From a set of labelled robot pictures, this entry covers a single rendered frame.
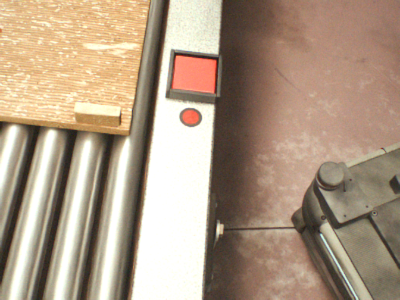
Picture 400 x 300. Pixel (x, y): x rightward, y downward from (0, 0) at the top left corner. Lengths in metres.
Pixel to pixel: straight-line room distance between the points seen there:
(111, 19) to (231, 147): 1.05
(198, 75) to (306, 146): 1.13
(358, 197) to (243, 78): 0.69
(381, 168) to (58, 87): 1.09
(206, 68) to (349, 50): 1.44
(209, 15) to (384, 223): 0.85
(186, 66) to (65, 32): 0.18
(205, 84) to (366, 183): 0.89
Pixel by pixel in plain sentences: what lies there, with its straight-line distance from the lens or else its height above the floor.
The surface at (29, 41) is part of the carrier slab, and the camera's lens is 0.81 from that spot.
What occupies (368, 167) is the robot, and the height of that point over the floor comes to 0.24.
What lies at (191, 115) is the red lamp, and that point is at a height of 0.92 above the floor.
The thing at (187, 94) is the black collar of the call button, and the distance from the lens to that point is 0.76.
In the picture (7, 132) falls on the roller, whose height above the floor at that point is 0.92.
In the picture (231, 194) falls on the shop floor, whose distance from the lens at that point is 1.73.
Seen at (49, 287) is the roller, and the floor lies 0.91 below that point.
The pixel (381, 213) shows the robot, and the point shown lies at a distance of 1.54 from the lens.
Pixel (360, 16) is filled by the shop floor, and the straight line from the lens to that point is 2.33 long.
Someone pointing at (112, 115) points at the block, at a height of 0.96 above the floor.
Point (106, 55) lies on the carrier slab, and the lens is 0.79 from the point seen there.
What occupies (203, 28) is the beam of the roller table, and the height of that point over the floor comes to 0.91.
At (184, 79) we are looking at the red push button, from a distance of 0.77.
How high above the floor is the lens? 1.54
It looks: 59 degrees down
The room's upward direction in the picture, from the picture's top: 12 degrees clockwise
